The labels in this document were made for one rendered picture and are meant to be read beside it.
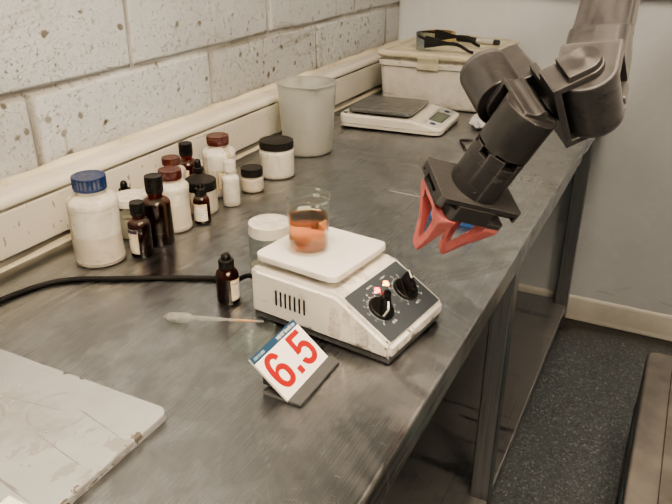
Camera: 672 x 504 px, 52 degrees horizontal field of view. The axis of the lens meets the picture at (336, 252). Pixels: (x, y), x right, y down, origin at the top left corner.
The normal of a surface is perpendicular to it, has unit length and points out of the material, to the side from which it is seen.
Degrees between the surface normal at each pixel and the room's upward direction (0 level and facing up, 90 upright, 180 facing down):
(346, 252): 0
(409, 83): 93
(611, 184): 90
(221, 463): 0
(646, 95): 90
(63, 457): 0
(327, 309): 90
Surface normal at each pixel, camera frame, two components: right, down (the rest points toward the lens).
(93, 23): 0.89, 0.19
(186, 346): 0.00, -0.90
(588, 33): -0.44, -0.54
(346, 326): -0.57, 0.35
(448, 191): 0.41, -0.66
